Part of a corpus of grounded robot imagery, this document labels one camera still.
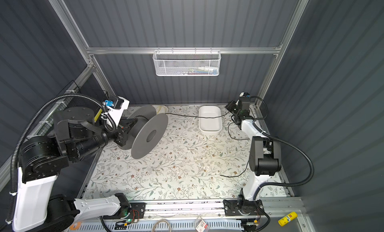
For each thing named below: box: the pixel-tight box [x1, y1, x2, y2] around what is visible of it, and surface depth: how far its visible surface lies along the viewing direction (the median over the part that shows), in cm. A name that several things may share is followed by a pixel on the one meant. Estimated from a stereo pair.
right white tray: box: [198, 105, 223, 136], surface depth 113 cm
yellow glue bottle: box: [278, 211, 298, 227], surface depth 71 cm
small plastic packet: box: [193, 216, 209, 232], surface depth 69 cm
